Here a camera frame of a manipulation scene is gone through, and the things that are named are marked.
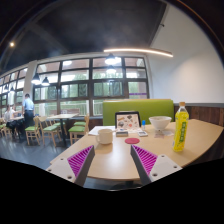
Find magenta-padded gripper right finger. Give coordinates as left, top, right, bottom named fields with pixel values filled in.
left=130, top=144, right=184, bottom=187

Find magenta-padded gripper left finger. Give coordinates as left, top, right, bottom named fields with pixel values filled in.
left=45, top=144, right=96, bottom=187

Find yellow drink bottle orange cap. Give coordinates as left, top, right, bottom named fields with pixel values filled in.
left=172, top=101, right=190, bottom=153

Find flat round red coaster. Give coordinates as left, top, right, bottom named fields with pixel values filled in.
left=124, top=137, right=141, bottom=145

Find white paper slip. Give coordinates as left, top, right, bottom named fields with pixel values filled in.
left=162, top=129, right=175, bottom=137

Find white ribbed mug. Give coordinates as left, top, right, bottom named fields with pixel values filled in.
left=95, top=128, right=114, bottom=146

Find white printed paper sheet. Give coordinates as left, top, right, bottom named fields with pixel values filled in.
left=88, top=125, right=117, bottom=137

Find white bowl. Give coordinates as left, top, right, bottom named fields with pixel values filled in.
left=148, top=115, right=173, bottom=132

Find black-framed picture sign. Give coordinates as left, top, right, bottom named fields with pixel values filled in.
left=114, top=110, right=142, bottom=132

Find wooden chairs with green seats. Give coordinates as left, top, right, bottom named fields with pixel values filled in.
left=0, top=114, right=91, bottom=148

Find light wooden dining table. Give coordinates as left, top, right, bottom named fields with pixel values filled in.
left=46, top=113, right=80, bottom=148

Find green booth bench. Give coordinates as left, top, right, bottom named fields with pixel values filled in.
left=102, top=98, right=175, bottom=127

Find person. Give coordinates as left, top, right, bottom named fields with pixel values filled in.
left=3, top=105, right=16, bottom=125
left=21, top=93, right=35, bottom=129

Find hanging pendant lamps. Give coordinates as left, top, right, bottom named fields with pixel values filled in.
left=1, top=52, right=120, bottom=94

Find long curved light strip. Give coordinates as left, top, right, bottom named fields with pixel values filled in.
left=103, top=47, right=174, bottom=58

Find large black-framed window wall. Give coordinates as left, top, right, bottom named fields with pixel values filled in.
left=0, top=56, right=149, bottom=118

